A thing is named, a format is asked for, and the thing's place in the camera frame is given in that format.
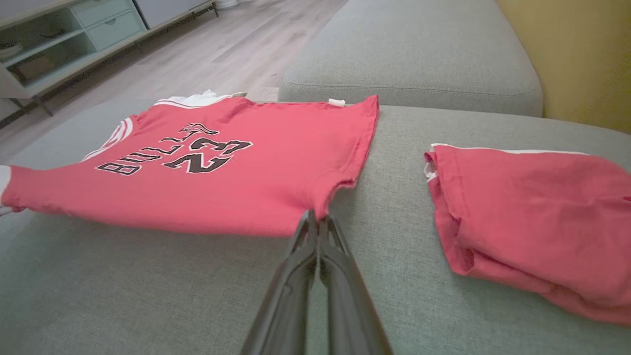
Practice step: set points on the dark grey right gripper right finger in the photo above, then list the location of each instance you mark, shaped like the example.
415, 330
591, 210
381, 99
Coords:
350, 305

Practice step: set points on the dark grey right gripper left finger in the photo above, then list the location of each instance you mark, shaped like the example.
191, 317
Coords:
291, 296

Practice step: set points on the red Bulls 23 jersey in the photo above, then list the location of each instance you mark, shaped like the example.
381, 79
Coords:
276, 172

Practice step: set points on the red shorts with white trim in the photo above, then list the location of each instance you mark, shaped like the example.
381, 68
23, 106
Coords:
532, 217

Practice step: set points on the small grey sofa cushion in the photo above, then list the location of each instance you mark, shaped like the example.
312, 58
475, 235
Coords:
414, 59

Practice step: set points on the pale green TV cabinet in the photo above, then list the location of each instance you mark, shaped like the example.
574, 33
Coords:
108, 29

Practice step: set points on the yellow sofa backrest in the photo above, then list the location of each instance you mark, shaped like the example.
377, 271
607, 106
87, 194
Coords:
581, 59

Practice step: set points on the brown box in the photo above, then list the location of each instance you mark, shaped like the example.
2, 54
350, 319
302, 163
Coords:
35, 68

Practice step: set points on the stacked dishes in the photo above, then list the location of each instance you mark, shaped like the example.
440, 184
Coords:
10, 49

